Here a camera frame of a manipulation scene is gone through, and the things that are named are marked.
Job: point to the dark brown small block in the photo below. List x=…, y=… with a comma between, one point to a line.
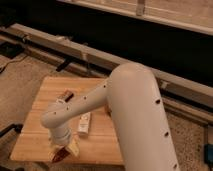
x=67, y=95

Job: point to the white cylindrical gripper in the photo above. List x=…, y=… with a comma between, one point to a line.
x=61, y=136

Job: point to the blue object at right edge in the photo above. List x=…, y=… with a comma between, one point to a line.
x=208, y=154

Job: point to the wooden board table top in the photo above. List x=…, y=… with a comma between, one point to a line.
x=99, y=147

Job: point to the white tube bottle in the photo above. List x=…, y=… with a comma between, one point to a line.
x=84, y=124

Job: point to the black clamp handle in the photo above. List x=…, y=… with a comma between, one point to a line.
x=16, y=127

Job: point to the long metal rail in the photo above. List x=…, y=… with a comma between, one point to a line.
x=190, y=90

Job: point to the black box on floor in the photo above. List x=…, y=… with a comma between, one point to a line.
x=10, y=50

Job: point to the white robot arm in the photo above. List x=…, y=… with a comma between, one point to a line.
x=132, y=94

